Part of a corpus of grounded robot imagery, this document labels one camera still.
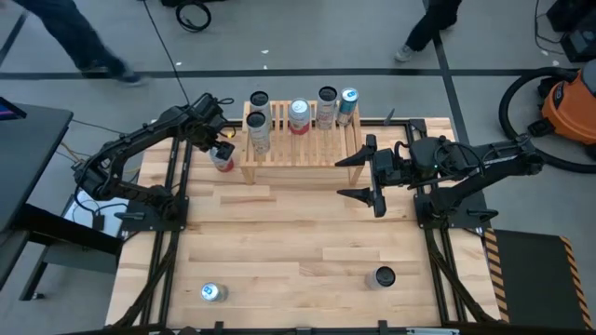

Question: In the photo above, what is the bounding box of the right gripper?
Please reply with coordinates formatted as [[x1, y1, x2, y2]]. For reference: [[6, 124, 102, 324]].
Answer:
[[333, 134, 413, 219]]

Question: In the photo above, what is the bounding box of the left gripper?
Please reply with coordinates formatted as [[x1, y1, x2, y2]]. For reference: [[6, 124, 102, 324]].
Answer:
[[188, 92, 236, 161]]

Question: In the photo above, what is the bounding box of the pink strawberry soda can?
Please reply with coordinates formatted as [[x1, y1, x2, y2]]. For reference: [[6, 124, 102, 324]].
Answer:
[[208, 146, 236, 174], [287, 97, 312, 136]]

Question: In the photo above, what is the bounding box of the Celsius Tropical Vibe can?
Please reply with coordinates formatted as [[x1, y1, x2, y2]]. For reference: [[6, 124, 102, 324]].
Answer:
[[245, 110, 273, 156], [248, 89, 273, 117]]

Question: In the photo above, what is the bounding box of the blue silver beverage can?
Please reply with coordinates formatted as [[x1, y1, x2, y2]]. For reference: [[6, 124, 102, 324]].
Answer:
[[199, 281, 230, 303], [336, 87, 360, 127]]

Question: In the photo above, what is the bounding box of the Celsius Peach Vibe can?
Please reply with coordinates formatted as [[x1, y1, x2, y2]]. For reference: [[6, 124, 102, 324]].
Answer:
[[315, 85, 340, 131]]

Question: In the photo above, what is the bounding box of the wooden slatted shelf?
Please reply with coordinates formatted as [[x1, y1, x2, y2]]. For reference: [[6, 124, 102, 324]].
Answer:
[[238, 99, 366, 186]]

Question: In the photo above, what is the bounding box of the silver can black lid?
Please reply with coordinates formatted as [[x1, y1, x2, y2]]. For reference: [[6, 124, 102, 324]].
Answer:
[[364, 265, 398, 291]]

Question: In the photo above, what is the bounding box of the white flat board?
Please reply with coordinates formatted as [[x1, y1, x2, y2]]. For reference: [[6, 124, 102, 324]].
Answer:
[[62, 194, 131, 238]]

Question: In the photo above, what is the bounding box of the orange shop vacuum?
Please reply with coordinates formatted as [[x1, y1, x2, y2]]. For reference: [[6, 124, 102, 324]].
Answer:
[[528, 59, 596, 159], [497, 66, 596, 175]]

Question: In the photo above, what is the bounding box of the person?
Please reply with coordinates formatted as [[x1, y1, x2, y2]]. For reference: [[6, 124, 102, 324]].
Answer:
[[11, 0, 145, 88], [393, 0, 465, 64]]

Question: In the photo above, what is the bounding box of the black desk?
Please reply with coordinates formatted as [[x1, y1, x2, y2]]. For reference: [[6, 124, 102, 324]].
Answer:
[[0, 102, 123, 302]]

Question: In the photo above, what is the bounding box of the black hazard-striped floor mat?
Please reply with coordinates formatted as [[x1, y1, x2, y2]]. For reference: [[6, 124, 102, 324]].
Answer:
[[482, 227, 595, 331]]

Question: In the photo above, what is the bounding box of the monitor with lit screen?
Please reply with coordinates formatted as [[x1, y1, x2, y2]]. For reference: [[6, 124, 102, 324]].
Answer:
[[0, 95, 28, 122]]

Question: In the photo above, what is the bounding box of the black equipment stack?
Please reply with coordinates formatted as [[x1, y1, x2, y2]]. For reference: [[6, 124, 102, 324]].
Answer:
[[545, 0, 596, 64]]

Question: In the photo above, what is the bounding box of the black floor cable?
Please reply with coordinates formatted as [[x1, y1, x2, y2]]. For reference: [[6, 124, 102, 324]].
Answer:
[[139, 0, 195, 108]]

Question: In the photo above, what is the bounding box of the coiled black cable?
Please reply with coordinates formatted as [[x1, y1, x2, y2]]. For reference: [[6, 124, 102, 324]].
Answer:
[[174, 0, 213, 34]]

